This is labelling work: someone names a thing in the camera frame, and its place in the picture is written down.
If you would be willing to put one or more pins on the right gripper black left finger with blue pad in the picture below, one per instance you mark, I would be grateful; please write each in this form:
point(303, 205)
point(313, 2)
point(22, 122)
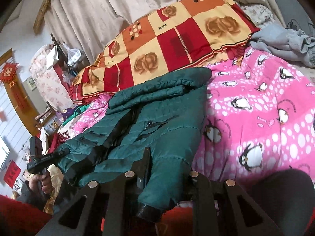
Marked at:
point(106, 209)

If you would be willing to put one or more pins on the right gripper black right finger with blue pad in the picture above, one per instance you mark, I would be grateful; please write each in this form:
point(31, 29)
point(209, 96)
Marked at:
point(224, 208)

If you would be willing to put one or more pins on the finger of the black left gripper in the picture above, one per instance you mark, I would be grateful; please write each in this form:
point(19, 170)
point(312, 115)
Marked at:
point(35, 147)
point(54, 157)

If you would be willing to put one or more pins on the dark green puffer jacket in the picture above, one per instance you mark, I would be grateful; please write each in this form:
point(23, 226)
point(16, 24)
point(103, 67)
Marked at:
point(166, 115)

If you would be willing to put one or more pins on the person's left hand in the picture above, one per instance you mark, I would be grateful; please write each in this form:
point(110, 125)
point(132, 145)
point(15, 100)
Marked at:
point(41, 183)

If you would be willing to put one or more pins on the person's dark trouser leg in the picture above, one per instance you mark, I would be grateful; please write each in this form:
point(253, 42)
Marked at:
point(288, 199)

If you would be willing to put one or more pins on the floral covered bundle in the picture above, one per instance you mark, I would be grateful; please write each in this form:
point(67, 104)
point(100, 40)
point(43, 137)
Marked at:
point(48, 82)

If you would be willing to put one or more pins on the red chinese knot ornament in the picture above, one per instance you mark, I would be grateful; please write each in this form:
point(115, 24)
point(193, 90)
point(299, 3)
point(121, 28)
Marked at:
point(9, 73)

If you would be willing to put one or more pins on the pink penguin fleece blanket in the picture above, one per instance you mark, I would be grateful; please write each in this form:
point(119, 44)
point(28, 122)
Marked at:
point(259, 120)

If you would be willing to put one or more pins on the clear plastic bag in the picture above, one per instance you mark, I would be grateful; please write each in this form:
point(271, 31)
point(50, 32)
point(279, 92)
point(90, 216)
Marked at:
point(74, 56)

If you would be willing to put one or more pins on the beige curtain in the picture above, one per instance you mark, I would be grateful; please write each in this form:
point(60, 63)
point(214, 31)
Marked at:
point(90, 24)

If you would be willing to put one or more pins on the red cream rose blanket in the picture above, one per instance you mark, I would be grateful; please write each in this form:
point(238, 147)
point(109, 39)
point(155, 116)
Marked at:
point(178, 36)

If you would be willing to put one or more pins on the grey sweatshirt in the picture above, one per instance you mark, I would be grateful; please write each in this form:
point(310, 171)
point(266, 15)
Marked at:
point(288, 44)

